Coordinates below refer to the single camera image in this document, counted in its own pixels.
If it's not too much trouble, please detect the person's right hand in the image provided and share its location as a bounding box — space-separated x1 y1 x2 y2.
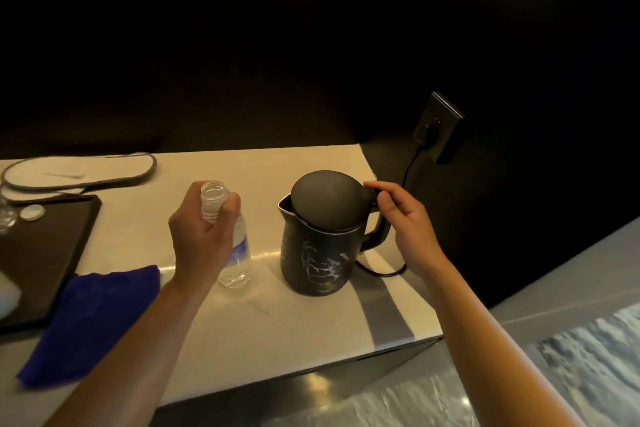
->
363 181 449 285

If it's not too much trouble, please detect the black power cable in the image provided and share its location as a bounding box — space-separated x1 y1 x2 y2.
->
356 144 427 278

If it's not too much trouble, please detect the person's right forearm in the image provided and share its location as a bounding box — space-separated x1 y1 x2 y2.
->
424 261 587 427

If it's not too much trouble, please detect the black power plug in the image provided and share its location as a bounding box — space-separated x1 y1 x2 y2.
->
414 125 437 150

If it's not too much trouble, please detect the blue cloth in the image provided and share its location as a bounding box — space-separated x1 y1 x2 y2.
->
16 265 162 389

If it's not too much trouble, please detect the white object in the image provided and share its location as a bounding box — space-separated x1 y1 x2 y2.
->
0 271 24 321

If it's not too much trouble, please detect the person's left forearm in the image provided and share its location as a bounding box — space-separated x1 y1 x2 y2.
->
44 278 215 427

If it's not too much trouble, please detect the black electric kettle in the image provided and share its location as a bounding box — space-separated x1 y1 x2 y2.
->
278 170 391 298

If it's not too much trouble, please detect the clear glass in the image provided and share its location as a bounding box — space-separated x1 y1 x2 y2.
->
0 193 19 235

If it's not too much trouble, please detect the white slipper with dark trim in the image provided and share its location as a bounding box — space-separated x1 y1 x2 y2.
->
0 152 158 202

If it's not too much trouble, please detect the clear plastic water bottle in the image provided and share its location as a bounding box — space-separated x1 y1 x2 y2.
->
200 180 252 289

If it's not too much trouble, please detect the person's left hand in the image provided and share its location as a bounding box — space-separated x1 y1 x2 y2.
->
168 184 243 293

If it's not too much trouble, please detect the black tray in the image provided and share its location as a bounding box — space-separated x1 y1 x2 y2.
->
0 194 103 336

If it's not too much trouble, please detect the black wall outlet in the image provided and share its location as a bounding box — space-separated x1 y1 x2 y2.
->
412 91 465 165

